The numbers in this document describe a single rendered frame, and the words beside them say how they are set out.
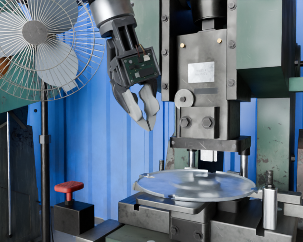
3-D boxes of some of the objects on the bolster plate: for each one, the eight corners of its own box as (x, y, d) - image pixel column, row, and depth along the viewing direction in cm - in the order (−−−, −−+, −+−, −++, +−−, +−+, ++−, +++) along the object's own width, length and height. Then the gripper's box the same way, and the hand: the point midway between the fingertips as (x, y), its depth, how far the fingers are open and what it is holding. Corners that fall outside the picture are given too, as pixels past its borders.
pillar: (246, 189, 82) (247, 141, 81) (239, 188, 83) (239, 141, 82) (248, 187, 84) (248, 140, 83) (240, 187, 85) (241, 140, 84)
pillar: (193, 182, 90) (194, 139, 89) (187, 181, 91) (187, 139, 90) (195, 181, 92) (196, 138, 91) (189, 180, 93) (190, 138, 92)
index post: (276, 231, 60) (276, 187, 60) (261, 228, 62) (261, 185, 61) (277, 226, 63) (278, 184, 62) (263, 223, 64) (263, 182, 64)
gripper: (96, 22, 46) (137, 141, 49) (146, 9, 49) (183, 124, 51) (92, 35, 54) (127, 137, 57) (134, 24, 57) (166, 122, 60)
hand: (147, 124), depth 57 cm, fingers closed
